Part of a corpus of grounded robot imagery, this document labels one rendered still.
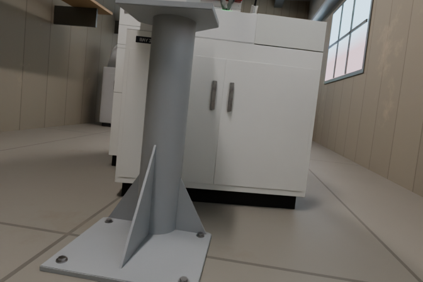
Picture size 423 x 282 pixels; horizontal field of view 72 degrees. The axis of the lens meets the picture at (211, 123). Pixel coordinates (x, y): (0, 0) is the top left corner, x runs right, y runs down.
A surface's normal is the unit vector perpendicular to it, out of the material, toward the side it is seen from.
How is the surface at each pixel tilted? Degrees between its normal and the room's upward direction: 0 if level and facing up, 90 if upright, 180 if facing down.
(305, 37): 90
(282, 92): 90
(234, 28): 90
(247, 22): 90
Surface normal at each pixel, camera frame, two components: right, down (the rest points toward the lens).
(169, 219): 0.66, 0.12
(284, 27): 0.07, 0.07
